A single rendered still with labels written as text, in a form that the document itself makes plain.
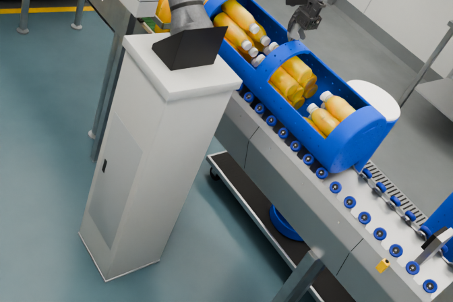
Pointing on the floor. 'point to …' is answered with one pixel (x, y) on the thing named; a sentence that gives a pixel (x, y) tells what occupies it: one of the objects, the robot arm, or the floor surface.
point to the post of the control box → (112, 83)
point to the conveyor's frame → (114, 13)
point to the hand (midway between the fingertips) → (289, 38)
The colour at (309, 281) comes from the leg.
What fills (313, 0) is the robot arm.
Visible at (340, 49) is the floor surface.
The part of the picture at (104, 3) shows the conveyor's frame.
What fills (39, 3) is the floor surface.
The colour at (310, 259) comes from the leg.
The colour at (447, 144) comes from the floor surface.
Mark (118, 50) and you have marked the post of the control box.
